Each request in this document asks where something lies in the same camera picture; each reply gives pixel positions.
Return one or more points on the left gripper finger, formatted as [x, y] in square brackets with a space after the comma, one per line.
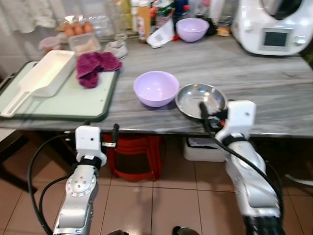
[115, 133]

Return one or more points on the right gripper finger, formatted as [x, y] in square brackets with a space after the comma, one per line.
[203, 111]

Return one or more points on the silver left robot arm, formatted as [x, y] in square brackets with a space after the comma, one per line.
[78, 196]

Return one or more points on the stainless steel plate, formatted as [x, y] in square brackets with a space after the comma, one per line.
[190, 98]

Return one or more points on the red plastic stool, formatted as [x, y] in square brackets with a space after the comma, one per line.
[134, 147]

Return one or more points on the white plastic box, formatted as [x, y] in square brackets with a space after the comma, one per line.
[200, 152]

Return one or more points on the pale green cutting board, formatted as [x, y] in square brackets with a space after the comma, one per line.
[73, 103]

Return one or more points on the lilac plastic bowl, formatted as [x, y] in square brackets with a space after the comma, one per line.
[156, 88]
[192, 30]

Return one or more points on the magenta towel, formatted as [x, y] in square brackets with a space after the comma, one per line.
[93, 66]

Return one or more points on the grey crumpled cloth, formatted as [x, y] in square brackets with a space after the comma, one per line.
[116, 49]

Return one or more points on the white packet with QR code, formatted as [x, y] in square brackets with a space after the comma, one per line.
[159, 35]

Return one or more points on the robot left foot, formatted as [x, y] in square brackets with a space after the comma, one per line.
[117, 232]

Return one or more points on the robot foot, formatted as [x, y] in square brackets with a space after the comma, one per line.
[117, 232]
[183, 231]

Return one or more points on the white plastic cutlery tray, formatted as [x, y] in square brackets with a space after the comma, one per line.
[49, 71]

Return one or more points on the clear plastic food container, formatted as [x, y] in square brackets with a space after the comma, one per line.
[84, 45]

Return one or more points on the white kitchen machine with display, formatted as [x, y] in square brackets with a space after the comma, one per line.
[249, 29]

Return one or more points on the clear drinking glass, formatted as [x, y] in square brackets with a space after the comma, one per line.
[121, 34]

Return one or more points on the orange sauce bottle white cap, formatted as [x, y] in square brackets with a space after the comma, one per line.
[144, 22]

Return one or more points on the brown egg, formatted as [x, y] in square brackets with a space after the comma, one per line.
[88, 28]
[78, 29]
[69, 31]

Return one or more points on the green and red snack bag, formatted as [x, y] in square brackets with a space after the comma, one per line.
[164, 10]

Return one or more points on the clear plastic egg carton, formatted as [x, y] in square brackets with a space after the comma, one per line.
[100, 24]

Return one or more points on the small jar with pink lid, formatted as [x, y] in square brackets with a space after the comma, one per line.
[49, 43]

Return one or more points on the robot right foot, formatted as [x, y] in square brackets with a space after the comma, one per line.
[183, 231]

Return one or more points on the white lace curtain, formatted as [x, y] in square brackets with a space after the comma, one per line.
[24, 14]

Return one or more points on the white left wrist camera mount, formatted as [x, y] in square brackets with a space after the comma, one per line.
[88, 139]

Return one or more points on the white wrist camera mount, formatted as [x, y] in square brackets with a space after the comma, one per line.
[239, 117]
[88, 139]

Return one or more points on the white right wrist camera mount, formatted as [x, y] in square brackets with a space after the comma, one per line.
[239, 117]

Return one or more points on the white metal chair frame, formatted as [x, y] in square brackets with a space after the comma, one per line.
[301, 180]

